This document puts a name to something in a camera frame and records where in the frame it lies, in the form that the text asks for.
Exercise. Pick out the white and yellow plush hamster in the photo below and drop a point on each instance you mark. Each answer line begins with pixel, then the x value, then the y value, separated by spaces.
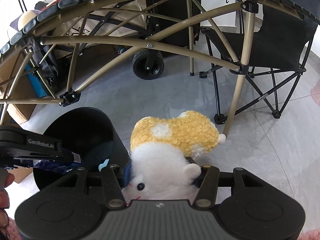
pixel 159 152

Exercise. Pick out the black wagon wheel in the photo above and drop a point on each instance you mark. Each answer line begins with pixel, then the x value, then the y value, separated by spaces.
pixel 148 64

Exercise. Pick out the black folding chair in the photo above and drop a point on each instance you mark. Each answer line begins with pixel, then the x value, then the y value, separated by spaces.
pixel 279 52

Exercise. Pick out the black round trash bin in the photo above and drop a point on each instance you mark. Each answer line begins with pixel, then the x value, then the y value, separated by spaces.
pixel 89 132

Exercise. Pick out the white foam roll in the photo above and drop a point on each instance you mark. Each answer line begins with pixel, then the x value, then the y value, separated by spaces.
pixel 25 18

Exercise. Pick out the person's left hand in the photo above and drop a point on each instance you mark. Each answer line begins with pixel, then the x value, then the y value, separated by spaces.
pixel 6 180

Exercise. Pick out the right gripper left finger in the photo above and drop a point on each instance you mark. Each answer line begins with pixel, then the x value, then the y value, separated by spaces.
pixel 112 184

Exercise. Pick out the tan folding camping table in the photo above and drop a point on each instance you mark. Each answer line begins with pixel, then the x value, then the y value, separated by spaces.
pixel 141 25

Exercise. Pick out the blue tissue pack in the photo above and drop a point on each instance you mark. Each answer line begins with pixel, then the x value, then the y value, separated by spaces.
pixel 62 165

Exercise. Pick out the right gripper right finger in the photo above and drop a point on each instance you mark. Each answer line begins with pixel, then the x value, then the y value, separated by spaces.
pixel 207 183

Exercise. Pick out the blue plush toy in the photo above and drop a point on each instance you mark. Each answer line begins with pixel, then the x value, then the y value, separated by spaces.
pixel 103 165

